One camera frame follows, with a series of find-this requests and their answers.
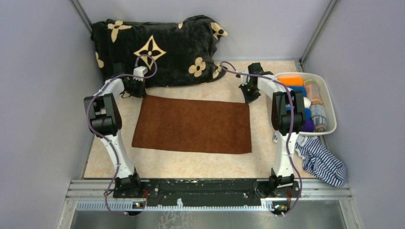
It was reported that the blue rolled towel upper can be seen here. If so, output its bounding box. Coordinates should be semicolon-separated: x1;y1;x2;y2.
288;86;307;97

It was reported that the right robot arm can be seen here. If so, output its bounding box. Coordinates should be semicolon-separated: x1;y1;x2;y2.
239;62;306;197

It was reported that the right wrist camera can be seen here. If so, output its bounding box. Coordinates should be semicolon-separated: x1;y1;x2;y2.
239;73;250;88

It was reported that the orange blue patterned towel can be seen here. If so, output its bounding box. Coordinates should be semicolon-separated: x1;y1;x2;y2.
310;104;327;132

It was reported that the brown towel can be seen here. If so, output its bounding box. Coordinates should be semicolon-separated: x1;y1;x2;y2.
132;95;252;155

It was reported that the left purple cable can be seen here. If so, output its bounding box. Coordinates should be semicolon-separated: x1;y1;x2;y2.
86;54;158;218

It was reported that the blue rolled towel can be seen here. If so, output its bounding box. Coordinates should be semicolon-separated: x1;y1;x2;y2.
286;106;311;120
288;86;307;97

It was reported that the white plastic bin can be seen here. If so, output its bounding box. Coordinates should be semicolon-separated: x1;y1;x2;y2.
276;72;337;136

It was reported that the black pillow with beige flowers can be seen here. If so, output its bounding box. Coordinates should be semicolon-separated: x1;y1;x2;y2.
91;15;228;89

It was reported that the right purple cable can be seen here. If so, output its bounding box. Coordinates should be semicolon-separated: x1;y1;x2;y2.
219;61;303;218

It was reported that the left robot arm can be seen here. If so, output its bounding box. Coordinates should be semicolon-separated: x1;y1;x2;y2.
84;66;148;198

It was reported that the blue white striped towel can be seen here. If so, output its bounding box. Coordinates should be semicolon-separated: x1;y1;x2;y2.
295;135;347;187

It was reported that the purple cable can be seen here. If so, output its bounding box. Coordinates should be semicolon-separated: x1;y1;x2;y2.
86;54;158;218
219;61;303;218

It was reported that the orange polka dot towel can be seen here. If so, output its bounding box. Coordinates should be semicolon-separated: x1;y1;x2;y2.
303;80;323;105

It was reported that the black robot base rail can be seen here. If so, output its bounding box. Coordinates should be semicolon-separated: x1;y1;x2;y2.
108;178;301;215

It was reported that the blue rolled towel lower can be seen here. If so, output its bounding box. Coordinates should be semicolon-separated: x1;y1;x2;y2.
286;106;311;120

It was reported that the purple rolled towel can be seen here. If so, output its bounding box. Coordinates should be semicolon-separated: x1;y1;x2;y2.
301;119;315;133

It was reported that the orange rolled towel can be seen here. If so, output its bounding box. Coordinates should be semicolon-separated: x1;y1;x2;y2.
278;77;303;86

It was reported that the white rolled towel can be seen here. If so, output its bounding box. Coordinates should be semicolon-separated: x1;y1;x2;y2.
303;97;311;108

